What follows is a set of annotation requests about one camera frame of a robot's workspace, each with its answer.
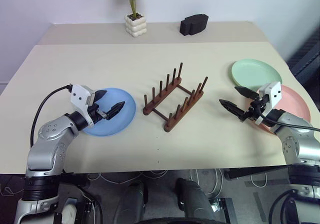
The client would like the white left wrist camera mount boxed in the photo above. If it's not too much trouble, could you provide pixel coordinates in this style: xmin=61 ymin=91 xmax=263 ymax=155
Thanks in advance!
xmin=69 ymin=83 xmax=97 ymax=129

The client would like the black ribbed object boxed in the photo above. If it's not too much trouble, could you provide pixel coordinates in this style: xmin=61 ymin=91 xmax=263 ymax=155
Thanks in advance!
xmin=287 ymin=25 xmax=320 ymax=85

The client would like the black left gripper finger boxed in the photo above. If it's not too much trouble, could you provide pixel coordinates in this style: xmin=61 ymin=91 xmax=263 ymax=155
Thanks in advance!
xmin=105 ymin=100 xmax=126 ymax=121
xmin=94 ymin=89 xmax=108 ymax=101

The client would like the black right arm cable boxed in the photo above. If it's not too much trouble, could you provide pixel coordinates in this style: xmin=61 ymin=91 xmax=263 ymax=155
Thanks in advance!
xmin=257 ymin=107 xmax=320 ymax=132

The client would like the green plate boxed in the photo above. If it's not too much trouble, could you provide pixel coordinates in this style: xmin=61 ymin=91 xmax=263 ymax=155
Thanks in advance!
xmin=230 ymin=58 xmax=283 ymax=93

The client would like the black table frame bar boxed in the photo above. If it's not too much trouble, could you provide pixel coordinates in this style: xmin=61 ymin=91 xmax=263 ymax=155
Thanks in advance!
xmin=223 ymin=165 xmax=292 ymax=181

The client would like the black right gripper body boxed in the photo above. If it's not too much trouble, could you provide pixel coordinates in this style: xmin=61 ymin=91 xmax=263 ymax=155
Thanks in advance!
xmin=238 ymin=93 xmax=271 ymax=123

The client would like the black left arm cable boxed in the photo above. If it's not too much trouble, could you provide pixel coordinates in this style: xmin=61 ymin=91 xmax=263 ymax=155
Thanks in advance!
xmin=29 ymin=84 xmax=74 ymax=149

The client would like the white bubble plant pot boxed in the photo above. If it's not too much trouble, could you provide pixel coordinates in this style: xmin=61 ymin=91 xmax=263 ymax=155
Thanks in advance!
xmin=124 ymin=13 xmax=148 ymax=38

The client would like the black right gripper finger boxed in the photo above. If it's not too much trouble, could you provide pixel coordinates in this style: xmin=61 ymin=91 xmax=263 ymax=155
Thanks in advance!
xmin=234 ymin=85 xmax=260 ymax=100
xmin=218 ymin=98 xmax=247 ymax=119

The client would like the blue plate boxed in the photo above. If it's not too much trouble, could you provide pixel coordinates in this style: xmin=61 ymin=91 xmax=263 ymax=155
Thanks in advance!
xmin=81 ymin=87 xmax=138 ymax=137

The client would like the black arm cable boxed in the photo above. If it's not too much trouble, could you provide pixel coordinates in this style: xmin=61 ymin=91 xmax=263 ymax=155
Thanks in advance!
xmin=257 ymin=107 xmax=320 ymax=132
xmin=29 ymin=84 xmax=74 ymax=149

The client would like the wooden dish rack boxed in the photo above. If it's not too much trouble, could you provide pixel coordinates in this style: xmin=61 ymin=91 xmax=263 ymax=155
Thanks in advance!
xmin=142 ymin=62 xmax=209 ymax=133

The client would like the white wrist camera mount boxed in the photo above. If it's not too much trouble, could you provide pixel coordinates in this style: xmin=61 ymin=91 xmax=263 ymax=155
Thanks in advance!
xmin=69 ymin=83 xmax=97 ymax=129
xmin=255 ymin=81 xmax=282 ymax=126

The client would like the white floor cable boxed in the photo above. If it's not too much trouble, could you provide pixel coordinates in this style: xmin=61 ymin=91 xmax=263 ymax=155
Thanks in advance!
xmin=189 ymin=168 xmax=225 ymax=199
xmin=87 ymin=169 xmax=169 ymax=185
xmin=250 ymin=172 xmax=268 ymax=188

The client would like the black foam block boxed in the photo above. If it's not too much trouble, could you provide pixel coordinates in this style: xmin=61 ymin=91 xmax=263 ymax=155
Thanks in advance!
xmin=179 ymin=13 xmax=210 ymax=37

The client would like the black cable loop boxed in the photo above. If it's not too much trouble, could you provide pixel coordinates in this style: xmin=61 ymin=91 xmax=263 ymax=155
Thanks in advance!
xmin=270 ymin=188 xmax=300 ymax=224
xmin=77 ymin=183 xmax=104 ymax=224

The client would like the dark rounded shape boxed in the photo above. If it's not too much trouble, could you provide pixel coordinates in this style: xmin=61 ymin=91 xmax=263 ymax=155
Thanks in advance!
xmin=174 ymin=177 xmax=217 ymax=221
xmin=116 ymin=180 xmax=148 ymax=224

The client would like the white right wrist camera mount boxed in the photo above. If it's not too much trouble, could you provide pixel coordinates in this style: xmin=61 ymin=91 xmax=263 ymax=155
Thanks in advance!
xmin=255 ymin=81 xmax=282 ymax=126

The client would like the pink red plate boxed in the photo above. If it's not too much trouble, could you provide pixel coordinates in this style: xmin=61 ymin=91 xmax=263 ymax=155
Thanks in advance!
xmin=249 ymin=84 xmax=312 ymax=135

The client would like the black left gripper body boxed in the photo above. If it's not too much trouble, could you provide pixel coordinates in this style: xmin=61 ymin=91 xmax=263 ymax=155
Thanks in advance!
xmin=87 ymin=103 xmax=109 ymax=125

